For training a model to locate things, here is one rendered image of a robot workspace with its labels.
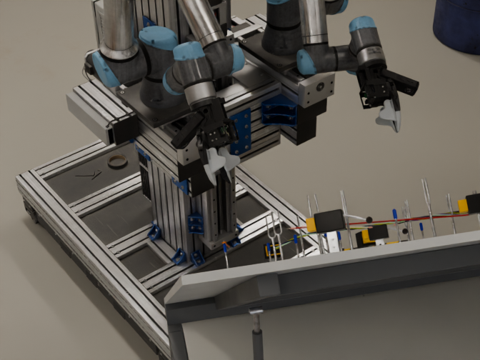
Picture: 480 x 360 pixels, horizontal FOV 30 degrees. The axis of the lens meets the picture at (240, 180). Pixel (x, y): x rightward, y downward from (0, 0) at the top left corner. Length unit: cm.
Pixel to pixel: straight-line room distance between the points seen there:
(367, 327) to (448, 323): 24
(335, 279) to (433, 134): 299
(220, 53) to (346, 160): 218
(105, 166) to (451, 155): 171
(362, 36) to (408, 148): 206
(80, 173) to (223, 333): 172
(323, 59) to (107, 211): 158
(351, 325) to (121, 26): 108
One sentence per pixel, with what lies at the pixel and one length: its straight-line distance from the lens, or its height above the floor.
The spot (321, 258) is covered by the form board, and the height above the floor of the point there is 163.
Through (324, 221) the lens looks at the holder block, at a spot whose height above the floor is 158.
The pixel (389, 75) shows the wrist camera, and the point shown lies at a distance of 254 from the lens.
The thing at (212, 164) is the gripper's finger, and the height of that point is 140.
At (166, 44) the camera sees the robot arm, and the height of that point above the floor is 138.
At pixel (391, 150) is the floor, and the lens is 457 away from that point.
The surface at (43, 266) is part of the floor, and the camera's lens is 402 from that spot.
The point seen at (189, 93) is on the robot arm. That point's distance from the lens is 223.
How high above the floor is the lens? 278
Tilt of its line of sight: 40 degrees down
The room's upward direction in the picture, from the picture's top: 1 degrees counter-clockwise
